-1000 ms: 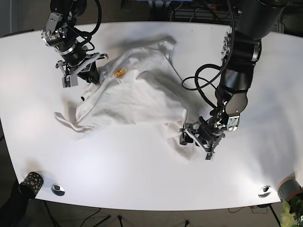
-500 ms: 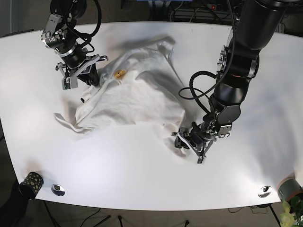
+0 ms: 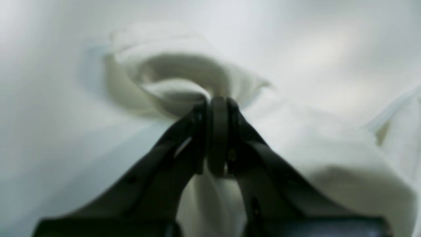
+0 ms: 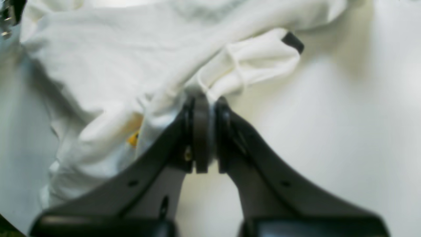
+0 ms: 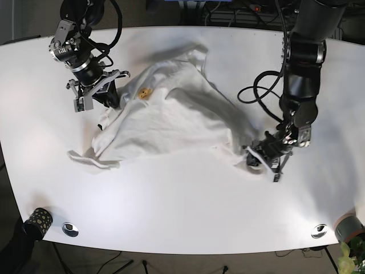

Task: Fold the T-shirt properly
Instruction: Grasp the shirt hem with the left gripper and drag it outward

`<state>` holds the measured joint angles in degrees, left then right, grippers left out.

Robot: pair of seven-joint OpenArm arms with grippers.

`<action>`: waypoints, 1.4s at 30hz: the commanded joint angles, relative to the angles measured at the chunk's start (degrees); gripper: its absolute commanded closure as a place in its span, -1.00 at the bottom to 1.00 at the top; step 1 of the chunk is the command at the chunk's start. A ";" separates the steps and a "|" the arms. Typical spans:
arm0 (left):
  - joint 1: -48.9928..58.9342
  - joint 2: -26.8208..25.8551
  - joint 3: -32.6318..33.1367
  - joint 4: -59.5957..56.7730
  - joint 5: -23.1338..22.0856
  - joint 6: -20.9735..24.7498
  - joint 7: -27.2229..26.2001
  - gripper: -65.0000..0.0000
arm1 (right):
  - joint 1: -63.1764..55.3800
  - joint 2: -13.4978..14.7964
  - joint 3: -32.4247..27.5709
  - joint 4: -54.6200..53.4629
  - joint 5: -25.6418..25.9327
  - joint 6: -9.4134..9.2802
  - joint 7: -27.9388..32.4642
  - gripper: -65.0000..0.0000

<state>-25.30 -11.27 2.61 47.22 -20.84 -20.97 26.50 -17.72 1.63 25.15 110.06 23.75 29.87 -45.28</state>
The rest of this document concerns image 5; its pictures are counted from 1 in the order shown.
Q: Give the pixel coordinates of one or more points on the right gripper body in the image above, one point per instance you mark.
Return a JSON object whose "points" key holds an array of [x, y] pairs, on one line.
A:
{"points": [[91, 78]]}

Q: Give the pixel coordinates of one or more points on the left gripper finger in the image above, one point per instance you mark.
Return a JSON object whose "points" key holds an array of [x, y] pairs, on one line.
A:
{"points": [[255, 163]]}

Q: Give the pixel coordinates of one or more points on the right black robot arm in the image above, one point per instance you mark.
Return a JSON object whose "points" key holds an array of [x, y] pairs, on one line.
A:
{"points": [[86, 59]]}

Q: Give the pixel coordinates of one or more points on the left metal table grommet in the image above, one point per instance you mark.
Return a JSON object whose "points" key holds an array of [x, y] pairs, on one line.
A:
{"points": [[70, 230]]}

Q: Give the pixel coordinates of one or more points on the right metal table grommet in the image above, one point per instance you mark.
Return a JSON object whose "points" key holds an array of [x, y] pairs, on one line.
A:
{"points": [[319, 231]]}

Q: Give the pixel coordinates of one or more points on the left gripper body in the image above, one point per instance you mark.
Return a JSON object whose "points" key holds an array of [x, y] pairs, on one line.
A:
{"points": [[271, 148]]}

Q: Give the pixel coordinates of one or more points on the black floral cup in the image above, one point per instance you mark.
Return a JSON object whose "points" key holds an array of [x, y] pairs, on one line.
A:
{"points": [[37, 225]]}

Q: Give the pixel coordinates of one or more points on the white T-shirt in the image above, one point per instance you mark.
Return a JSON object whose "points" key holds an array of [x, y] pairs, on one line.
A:
{"points": [[170, 107]]}

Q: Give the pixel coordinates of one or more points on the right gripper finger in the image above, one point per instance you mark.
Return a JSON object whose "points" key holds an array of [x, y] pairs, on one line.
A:
{"points": [[111, 97], [99, 97]]}

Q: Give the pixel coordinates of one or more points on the grey plant pot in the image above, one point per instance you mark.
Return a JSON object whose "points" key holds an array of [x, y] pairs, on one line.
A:
{"points": [[347, 227]]}

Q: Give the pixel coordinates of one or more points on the metal table grommet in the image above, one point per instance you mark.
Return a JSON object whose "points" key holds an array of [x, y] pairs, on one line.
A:
{"points": [[70, 230], [319, 231]]}

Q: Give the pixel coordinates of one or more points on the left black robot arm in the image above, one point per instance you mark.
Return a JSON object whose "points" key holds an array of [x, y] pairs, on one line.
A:
{"points": [[304, 52]]}

